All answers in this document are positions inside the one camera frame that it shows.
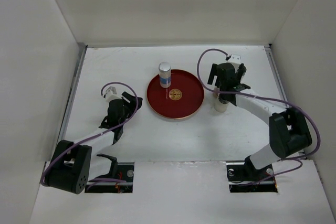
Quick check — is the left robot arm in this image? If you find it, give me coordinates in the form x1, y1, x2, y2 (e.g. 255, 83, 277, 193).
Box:
41, 91, 143, 194

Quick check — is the brown condiment bottle black cap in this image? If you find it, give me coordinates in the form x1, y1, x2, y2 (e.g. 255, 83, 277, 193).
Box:
213, 87, 220, 99

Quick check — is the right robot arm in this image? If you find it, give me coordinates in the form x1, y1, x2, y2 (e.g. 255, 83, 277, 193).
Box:
207, 63, 312, 180

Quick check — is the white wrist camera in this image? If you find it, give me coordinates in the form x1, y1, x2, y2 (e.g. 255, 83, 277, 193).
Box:
103, 86, 121, 103
226, 54, 242, 66

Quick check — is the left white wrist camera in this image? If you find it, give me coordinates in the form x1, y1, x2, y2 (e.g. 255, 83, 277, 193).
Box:
103, 86, 121, 103

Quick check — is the white condiment bottle black cap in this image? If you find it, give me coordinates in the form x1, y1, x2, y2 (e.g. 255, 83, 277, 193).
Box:
214, 96, 229, 113

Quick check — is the red round tray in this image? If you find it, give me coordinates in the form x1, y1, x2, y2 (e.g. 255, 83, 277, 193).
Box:
146, 69, 204, 120

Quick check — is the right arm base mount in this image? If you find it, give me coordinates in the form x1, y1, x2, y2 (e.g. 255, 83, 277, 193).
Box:
226, 162, 278, 193

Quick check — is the blue label spice jar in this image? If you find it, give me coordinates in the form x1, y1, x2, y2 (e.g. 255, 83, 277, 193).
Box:
159, 62, 171, 88

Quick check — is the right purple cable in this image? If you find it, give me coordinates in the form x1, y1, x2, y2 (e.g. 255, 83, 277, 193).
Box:
196, 48, 322, 183

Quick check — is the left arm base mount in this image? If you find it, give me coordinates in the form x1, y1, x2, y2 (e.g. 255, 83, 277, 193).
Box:
85, 154, 135, 194

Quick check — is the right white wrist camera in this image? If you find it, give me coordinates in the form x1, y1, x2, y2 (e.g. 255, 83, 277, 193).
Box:
226, 54, 242, 66

